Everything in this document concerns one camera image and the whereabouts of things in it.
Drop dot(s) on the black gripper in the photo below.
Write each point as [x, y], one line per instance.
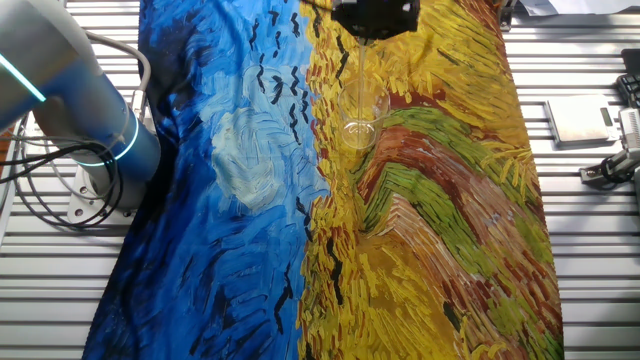
[375, 17]

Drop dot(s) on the glass stirring rod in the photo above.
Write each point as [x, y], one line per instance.
[361, 75]

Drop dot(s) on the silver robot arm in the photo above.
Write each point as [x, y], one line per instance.
[65, 100]

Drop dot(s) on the clear glass beaker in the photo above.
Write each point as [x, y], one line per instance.
[360, 137]

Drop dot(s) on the white sheet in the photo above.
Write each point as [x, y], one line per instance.
[575, 5]

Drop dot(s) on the painted wheat field cloth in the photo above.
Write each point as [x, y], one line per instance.
[240, 225]

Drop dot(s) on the black flat device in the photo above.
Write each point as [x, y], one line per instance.
[632, 60]

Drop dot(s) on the black keyboard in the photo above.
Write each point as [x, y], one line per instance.
[631, 90]

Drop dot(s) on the aluminium frame post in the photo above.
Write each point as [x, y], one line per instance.
[506, 15]

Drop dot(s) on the small silver camera on mount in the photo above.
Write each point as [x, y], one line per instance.
[617, 167]

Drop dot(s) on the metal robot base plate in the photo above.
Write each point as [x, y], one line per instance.
[80, 202]

